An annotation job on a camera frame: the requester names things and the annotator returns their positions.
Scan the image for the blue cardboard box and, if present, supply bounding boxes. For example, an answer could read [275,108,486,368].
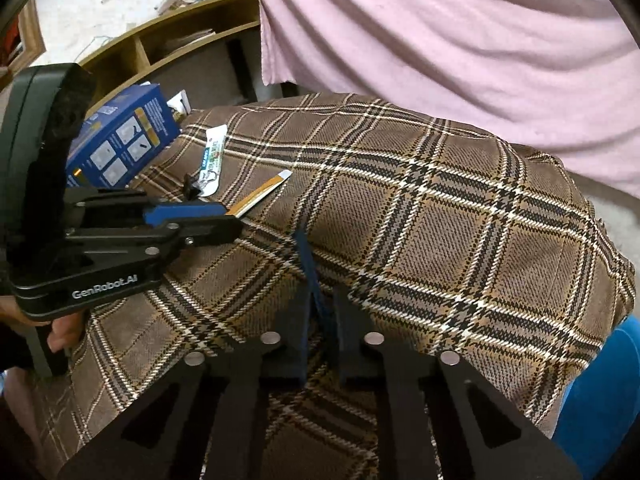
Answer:
[65,82,182,190]

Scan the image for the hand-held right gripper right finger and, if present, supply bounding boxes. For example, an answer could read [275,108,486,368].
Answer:
[331,289,583,480]

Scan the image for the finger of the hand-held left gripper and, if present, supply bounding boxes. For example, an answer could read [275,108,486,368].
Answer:
[65,214,245,267]
[65,186,227,227]

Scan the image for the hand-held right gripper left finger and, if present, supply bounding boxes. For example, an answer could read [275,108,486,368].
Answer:
[57,229,333,480]

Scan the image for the pink hanging cloth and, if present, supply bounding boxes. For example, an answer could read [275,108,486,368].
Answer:
[240,0,640,201]

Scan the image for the wooden picture frame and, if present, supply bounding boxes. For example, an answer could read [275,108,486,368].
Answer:
[0,0,46,68]

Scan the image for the white toothpaste tube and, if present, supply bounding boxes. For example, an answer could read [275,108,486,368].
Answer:
[195,124,230,197]

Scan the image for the curved wooden shelf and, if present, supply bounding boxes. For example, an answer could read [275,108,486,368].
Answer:
[75,0,261,106]

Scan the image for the blue plastic basin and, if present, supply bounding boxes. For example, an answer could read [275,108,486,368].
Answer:
[552,317,640,461]

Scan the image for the papers in shelf cubby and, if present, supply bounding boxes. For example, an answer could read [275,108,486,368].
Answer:
[160,30,216,53]

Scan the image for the orange white paper strip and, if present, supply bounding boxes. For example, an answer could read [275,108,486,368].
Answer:
[227,169,294,218]

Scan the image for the person's left hand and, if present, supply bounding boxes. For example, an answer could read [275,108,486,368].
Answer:
[0,294,93,357]

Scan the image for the brown plaid blanket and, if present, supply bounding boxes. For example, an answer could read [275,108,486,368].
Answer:
[30,91,636,480]

